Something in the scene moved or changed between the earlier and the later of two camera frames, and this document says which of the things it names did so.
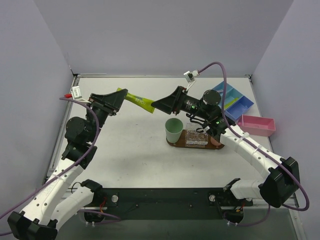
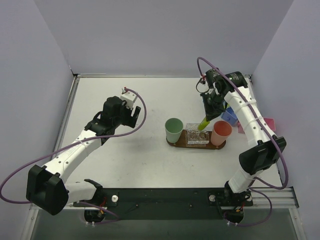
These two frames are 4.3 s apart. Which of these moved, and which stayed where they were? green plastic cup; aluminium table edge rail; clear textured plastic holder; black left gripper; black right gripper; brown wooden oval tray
Moved: black right gripper; black left gripper
Stayed: aluminium table edge rail; green plastic cup; brown wooden oval tray; clear textured plastic holder
